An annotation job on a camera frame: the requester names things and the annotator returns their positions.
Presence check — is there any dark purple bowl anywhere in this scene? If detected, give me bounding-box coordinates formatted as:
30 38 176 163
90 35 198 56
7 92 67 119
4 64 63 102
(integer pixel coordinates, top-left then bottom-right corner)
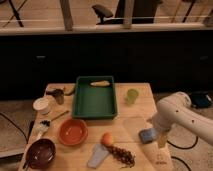
25 139 56 169

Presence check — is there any orange ceramic bowl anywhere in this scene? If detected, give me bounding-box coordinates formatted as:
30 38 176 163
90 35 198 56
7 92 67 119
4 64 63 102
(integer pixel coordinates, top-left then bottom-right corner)
58 119 88 146

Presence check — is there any white small cup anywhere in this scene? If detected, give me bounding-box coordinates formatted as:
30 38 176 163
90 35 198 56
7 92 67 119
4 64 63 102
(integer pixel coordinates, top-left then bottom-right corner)
33 97 50 115

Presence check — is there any green translucent cup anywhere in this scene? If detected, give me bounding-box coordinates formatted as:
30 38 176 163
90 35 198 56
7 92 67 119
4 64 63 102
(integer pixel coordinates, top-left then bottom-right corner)
126 89 139 105

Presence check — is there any grey metal cup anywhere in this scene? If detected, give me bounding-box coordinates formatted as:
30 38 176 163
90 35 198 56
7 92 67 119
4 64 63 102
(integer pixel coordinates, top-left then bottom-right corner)
52 89 64 105

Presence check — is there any dark grape bunch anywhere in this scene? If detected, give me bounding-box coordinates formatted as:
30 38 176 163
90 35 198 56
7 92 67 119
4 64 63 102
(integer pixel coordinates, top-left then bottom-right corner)
107 146 135 168

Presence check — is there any yellow corn cob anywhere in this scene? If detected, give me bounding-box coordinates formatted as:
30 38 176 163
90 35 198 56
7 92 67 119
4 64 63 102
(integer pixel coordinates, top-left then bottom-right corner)
90 80 110 87

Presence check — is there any black cable on floor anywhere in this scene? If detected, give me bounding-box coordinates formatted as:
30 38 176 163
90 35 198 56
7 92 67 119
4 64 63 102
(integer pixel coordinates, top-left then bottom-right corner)
166 134 200 150

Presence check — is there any orange fruit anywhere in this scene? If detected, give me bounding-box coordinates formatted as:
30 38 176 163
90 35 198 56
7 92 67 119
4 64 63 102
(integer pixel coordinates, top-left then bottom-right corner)
101 132 114 146

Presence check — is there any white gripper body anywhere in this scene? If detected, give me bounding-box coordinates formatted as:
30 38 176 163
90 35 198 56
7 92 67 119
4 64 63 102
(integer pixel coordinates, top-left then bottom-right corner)
151 114 174 134

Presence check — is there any dark blue box on floor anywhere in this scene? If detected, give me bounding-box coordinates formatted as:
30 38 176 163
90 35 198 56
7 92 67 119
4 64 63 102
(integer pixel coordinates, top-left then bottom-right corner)
190 92 212 108

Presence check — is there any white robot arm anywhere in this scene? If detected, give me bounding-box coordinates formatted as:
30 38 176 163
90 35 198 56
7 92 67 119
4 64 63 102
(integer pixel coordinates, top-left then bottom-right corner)
152 92 213 146

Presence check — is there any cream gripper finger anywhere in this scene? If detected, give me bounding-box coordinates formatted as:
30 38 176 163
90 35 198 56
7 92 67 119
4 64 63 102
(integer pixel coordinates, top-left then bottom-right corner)
157 133 167 148

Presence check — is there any blue sponge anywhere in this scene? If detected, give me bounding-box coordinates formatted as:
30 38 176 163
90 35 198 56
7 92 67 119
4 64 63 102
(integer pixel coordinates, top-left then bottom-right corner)
139 129 156 144

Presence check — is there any black cable left floor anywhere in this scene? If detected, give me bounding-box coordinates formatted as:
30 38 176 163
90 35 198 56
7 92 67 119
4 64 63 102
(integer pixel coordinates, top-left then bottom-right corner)
0 112 29 144

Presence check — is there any white brush with wooden handle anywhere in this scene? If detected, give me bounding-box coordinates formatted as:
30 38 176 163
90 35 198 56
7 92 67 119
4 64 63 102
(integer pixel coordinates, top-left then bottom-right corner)
36 111 69 140

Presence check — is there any black office chair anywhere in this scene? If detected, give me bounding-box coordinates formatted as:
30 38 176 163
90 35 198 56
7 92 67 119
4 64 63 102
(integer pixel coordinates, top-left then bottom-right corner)
92 0 161 25

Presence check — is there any light blue cloth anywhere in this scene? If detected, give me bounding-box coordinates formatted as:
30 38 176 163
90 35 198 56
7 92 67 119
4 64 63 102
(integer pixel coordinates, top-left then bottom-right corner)
87 144 109 169

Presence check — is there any green banana-shaped toy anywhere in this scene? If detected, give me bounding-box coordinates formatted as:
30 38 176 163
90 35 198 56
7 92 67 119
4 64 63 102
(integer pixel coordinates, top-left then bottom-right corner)
64 86 75 96

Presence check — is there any green plastic tray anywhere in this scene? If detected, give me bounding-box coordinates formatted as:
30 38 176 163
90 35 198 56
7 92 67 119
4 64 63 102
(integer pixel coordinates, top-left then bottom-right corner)
72 76 117 120

